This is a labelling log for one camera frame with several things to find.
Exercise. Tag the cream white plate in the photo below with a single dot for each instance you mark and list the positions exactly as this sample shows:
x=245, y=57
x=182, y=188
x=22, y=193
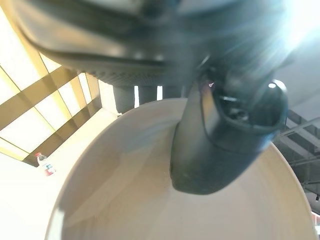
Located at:
x=130, y=190

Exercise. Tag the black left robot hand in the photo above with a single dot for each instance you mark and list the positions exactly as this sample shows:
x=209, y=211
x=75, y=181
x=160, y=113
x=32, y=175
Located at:
x=210, y=155

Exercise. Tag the window with dark frame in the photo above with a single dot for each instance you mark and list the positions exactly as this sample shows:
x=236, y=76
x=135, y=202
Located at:
x=37, y=100

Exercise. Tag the clear plastic bottle red label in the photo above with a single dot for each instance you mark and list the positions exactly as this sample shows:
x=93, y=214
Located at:
x=45, y=164

